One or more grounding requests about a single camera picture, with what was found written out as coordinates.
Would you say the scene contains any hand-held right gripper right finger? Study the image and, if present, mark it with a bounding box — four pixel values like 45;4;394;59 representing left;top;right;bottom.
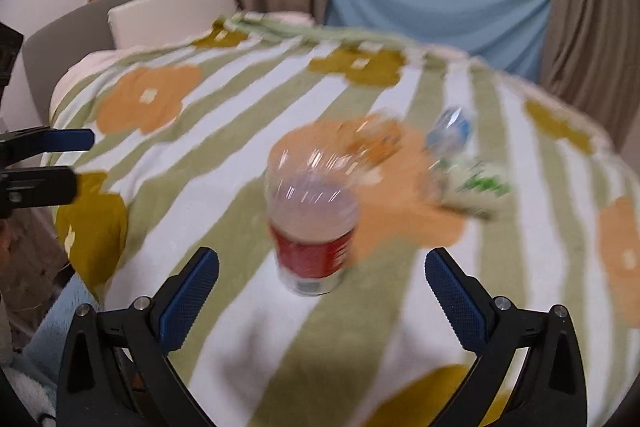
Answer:
424;248;589;427

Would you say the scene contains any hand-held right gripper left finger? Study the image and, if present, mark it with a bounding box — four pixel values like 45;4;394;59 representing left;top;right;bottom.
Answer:
56;247;221;427

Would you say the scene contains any clear cup with red label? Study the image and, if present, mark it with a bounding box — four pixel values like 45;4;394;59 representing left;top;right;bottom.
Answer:
264;121;362;298

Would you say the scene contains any clear orange plastic container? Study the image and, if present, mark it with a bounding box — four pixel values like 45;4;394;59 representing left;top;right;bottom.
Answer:
337;113;403;165

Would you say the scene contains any striped floral blanket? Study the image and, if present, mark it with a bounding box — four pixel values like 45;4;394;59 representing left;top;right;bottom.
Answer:
47;11;640;427

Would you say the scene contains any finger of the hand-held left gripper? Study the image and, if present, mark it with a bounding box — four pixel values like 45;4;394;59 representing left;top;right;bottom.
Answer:
0;127;95;168
0;167;79;220

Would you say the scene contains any clear bottle green label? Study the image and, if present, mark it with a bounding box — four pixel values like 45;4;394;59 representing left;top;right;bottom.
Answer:
436;156;513;220

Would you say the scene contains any grey bed headboard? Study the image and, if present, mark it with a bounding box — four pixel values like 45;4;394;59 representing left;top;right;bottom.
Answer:
19;0;236;130

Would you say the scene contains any clear bottle with blue label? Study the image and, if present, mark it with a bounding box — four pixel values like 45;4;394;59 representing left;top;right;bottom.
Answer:
424;106;474;160

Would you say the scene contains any white pillow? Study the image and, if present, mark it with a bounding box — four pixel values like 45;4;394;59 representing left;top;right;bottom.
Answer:
107;0;247;51

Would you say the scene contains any light blue fuzzy cloth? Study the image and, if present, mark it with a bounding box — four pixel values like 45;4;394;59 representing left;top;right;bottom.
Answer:
10;274;103;427

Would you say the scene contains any light blue sheer curtain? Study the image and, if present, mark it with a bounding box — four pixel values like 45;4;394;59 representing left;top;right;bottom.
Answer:
324;0;557;78

